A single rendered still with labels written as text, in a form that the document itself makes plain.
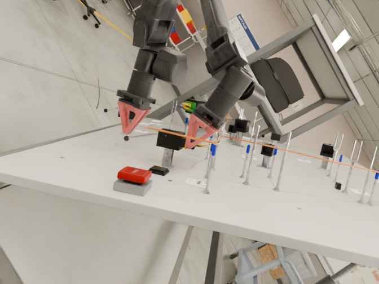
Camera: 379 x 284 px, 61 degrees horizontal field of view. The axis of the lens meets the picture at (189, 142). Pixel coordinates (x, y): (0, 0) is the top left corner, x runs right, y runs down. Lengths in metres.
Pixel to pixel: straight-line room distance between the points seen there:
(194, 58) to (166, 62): 7.99
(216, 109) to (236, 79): 0.08
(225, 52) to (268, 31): 7.97
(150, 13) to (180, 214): 0.43
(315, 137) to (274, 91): 6.68
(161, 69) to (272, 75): 1.15
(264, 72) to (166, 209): 1.36
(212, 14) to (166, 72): 0.22
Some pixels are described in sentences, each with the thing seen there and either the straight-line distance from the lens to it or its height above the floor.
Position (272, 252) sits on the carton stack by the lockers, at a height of 0.29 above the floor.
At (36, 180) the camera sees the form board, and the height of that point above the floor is 0.97.
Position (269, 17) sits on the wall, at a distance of 8.82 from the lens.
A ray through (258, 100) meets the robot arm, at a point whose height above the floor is 1.37.
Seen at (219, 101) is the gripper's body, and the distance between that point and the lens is 0.72.
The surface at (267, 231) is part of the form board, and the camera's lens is 0.54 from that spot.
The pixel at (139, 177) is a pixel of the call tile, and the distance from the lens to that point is 0.57.
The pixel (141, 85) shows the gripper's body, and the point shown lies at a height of 1.15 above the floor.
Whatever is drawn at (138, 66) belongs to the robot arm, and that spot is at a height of 1.17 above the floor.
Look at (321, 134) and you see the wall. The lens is 8.48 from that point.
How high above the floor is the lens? 1.33
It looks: 11 degrees down
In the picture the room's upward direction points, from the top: 61 degrees clockwise
